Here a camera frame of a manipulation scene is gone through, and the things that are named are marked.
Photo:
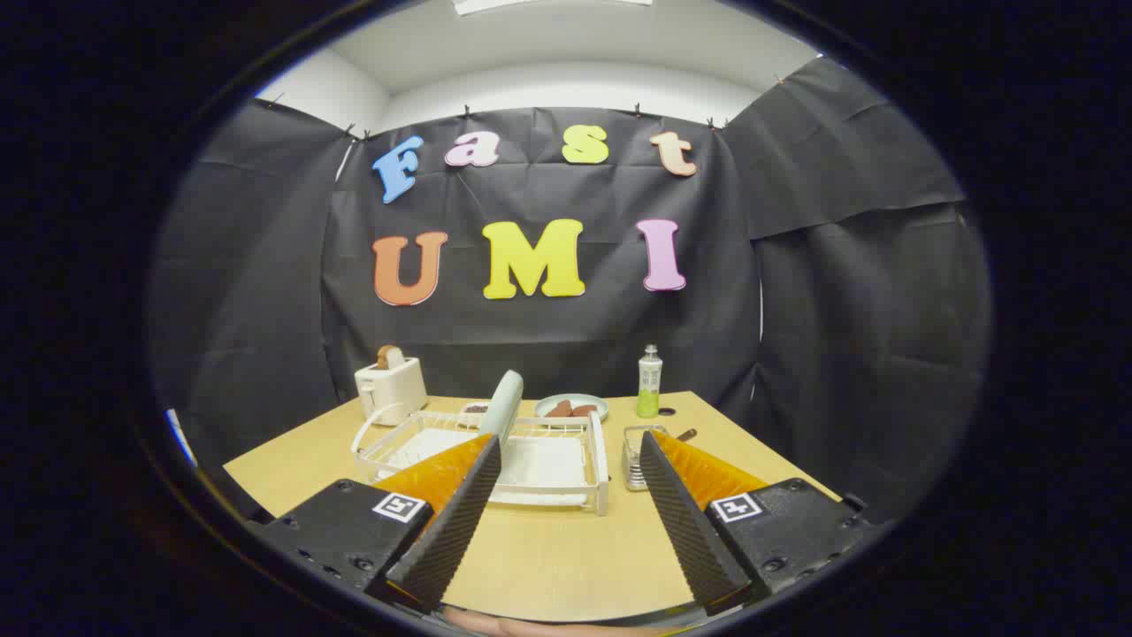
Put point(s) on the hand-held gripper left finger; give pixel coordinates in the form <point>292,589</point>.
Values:
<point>455,522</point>

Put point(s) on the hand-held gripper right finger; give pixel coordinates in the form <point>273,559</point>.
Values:
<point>685,522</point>

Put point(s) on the large light green plate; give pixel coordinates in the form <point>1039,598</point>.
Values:
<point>502,402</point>

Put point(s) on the small light green plate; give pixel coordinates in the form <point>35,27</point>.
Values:
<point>601,408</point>

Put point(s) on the white drain tray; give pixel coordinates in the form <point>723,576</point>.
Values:
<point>548,464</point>

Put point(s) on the white divided bean tray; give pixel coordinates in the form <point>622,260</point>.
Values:
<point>474,409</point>

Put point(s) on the green and white bottle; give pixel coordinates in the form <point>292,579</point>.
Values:
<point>649,380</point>

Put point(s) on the white toaster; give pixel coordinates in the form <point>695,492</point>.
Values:
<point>393,389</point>

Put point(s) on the brown meat piece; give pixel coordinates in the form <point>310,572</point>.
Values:
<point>559,409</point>
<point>585,410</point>

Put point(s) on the bread slice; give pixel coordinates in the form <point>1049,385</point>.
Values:
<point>391,356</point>

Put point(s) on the black backdrop cloth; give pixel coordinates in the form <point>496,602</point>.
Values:
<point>548,341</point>

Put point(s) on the white device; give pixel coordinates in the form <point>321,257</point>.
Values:
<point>182,438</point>

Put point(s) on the ceiling light panel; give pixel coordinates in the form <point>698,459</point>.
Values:
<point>548,5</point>

